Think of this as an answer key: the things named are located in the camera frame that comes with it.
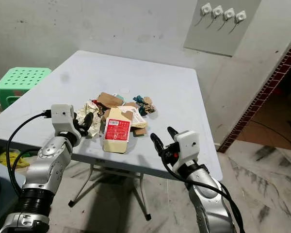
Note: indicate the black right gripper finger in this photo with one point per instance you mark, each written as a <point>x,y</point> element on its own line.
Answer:
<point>159,144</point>
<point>174,136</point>

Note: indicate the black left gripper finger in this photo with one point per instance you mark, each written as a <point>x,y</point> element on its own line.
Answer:
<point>89,119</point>

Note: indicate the teal brown wrapper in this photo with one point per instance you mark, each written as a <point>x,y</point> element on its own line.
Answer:
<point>144,105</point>

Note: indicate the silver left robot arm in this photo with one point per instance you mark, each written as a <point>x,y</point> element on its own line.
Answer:
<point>48,167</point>

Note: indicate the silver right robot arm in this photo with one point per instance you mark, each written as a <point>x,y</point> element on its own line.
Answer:
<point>211,204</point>

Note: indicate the crumpled white paper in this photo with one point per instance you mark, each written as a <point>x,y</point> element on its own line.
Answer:
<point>81,110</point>

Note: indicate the brown cardboard piece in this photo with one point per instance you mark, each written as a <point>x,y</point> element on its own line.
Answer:
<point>109,99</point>

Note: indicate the cream carton with red label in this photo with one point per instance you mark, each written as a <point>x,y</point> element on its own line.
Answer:
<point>118,131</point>

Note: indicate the flattened printed cardboard box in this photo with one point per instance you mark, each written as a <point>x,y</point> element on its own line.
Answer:
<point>139,119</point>

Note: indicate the white plastic folding table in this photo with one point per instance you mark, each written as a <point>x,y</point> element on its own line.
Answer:
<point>131,73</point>

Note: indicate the green plastic stool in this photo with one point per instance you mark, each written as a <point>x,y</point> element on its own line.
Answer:
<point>23,79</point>

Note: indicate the yellow cloth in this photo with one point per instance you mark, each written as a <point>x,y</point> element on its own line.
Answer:
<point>12,160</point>

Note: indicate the grey wall panel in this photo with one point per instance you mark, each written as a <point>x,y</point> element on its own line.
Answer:
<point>211,39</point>

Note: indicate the white wall hook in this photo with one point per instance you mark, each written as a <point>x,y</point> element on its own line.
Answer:
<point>229,13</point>
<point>240,16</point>
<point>217,10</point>
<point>206,8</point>

